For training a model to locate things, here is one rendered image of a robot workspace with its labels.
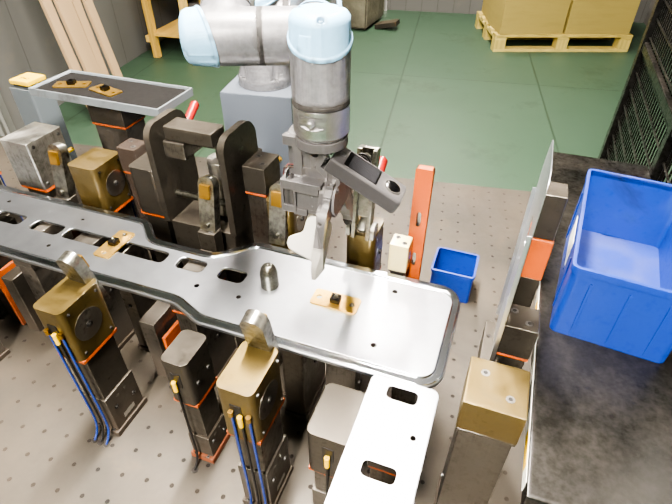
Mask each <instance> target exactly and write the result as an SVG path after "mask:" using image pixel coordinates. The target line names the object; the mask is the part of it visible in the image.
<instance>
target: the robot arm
mask: <svg viewBox="0 0 672 504"><path fill-rule="evenodd" d="M179 37H180V43H181V47H182V51H183V54H184V57H185V58H186V60H187V61H188V63H190V64H191V65H193V66H205V67H215V68H219V67H220V66H240V69H239V75H238V78H239V85H240V86H241V87H242V88H244V89H246V90H250V91H255V92H271V91H278V90H282V89H285V88H287V87H289V86H290V85H291V93H292V105H293V125H292V126H291V127H290V128H289V130H288V132H285V133H284V134H283V135H282V142H283V145H288V153H289V163H288V164H287V165H289V166H287V165H286V166H285V167H286V170H285V173H284V169H285V167H284V168H283V176H282V177H281V178H280V190H281V202H282V210H285V211H290V212H294V214H298V215H302V216H308V214H309V213H310V214H315V215H316V216H311V217H309V218H308V219H307V220H306V223H305V227H304V230H303V231H302V232H301V233H297V234H293V235H291V236H289V238H288V241H287V245H288V247H289V249H290V250H292V251H294V252H295V253H297V254H299V255H301V256H303V257H305V258H306V259H308V260H310V261H311V277H312V280H316V279H317V278H318V277H319V276H320V274H321V273H322V272H323V271H324V269H325V261H326V257H327V250H328V244H329V240H330V237H331V233H332V224H331V222H330V221H331V217H335V218H336V216H337V215H338V213H339V212H340V210H341V214H342V216H343V221H344V224H345V225H348V224H350V223H351V222H352V221H353V198H354V195H353V190H355V191H357V192H358V193H360V194H361V195H363V196H364V197H366V198H367V199H369V200H370V201H372V202H373V203H375V204H376V205H378V206H379V207H381V208H383V209H384V210H386V211H387V212H389V213H394V212H395V211H396V209H397V208H398V207H399V206H400V204H401V202H402V199H403V197H404V194H405V192H406V187H405V186H404V185H403V184H401V183H400V182H398V181H397V180H395V179H394V178H392V177H391V176H389V175H388V174H386V173H385V172H383V171H382V170H380V169H379V168H377V167H376V166H374V165H373V164H371V163H370V162H368V161H367V160H365V159H364V158H362V157H361V156H359V155H358V154H356V153H355V152H353V151H352V150H350V149H348V148H347V147H346V146H347V144H348V133H349V131H350V90H351V48H352V45H353V33H352V29H351V15H350V13H349V11H348V10H347V9H346V8H344V7H342V1H341V0H201V3H200V6H199V5H195V6H194V7H186V8H184V9H183V10H181V12H180V14H179ZM333 153H334V154H333ZM332 154H333V155H332ZM329 155H332V157H330V156H329ZM287 167H288V168H287ZM289 173H290V175H289ZM287 175H288V177H287Z"/></svg>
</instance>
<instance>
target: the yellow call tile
mask: <svg viewBox="0 0 672 504"><path fill-rule="evenodd" d="M45 79H46V76H45V75H42V74H36V73H30V72H26V73H24V74H22V75H19V76H17V77H14V78H12V79H9V82H10V84H14V85H20V86H26V87H30V86H33V85H35V84H36V83H38V82H41V81H43V80H45Z"/></svg>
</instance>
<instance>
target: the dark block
mask: <svg viewBox="0 0 672 504"><path fill-rule="evenodd" d="M242 171H243V179H244V186H245V191H246V194H248V197H249V204H250V212H251V220H252V227H253V235H254V242H255V243H264V244H269V245H271V243H269V220H268V210H267V201H266V199H267V197H268V196H269V189H270V186H271V185H273V184H274V183H276V182H277V181H280V178H281V176H280V164H279V155H278V154H273V153H267V152H262V151H257V152H256V153H255V154H254V155H253V156H252V157H251V158H250V159H248V160H247V161H246V162H245V163H244V164H243V165H242Z"/></svg>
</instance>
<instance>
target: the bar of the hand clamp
mask: <svg viewBox="0 0 672 504"><path fill-rule="evenodd" d="M380 151H381V148H380V147H376V146H370V145H364V144H361V145H360V146H359V147H358V148H357V154H358V155H359V156H361V157H362V158H364V159H365V160H367V161H368V162H370V163H371V164H373V165H374V166H376V167H377V168H379V160H380ZM374 209H375V203H373V202H372V201H370V200H369V199H367V198H366V197H364V196H363V195H361V194H360V193H358V192H357V191H355V190H354V198H353V221H352V223H351V236H350V237H352V238H354V237H355V233H356V232H357V229H356V225H357V224H358V222H359V215H360V216H365V217H367V222H366V232H365V240H366V241H369V233H370V228H371V225H372V223H373V219H374Z"/></svg>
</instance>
